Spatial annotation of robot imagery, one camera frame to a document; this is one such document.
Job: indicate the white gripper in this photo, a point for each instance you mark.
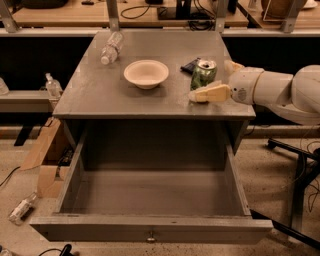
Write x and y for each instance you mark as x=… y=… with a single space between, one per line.
x=242 y=85

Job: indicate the green soda can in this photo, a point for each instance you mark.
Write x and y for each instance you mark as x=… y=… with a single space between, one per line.
x=203 y=74

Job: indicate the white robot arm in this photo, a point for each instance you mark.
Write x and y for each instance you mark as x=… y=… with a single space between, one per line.
x=293 y=97

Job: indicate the grey open top drawer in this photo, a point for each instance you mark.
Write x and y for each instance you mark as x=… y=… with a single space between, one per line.
x=182 y=184

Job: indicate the metal drawer knob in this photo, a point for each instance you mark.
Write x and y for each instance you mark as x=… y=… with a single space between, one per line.
x=151 y=238

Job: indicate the white paper bowl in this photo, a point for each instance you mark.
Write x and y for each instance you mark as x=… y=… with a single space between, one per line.
x=146 y=74

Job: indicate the grey cabinet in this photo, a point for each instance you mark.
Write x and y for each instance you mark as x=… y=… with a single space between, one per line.
x=96 y=91

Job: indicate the wooden desk in background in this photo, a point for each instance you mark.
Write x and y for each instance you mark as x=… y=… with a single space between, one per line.
x=132 y=13

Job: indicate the clear plastic water bottle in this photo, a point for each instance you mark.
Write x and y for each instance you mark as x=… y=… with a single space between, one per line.
x=111 y=50

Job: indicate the black chair base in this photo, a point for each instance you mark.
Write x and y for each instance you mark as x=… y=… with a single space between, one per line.
x=307 y=170

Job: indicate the clear bottle on left shelf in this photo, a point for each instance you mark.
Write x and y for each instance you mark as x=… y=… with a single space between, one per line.
x=53 y=87

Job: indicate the brown cardboard box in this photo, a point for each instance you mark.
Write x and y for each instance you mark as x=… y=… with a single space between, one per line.
x=45 y=154

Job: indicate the bottle lying on floor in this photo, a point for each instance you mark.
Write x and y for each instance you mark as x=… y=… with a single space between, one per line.
x=23 y=208

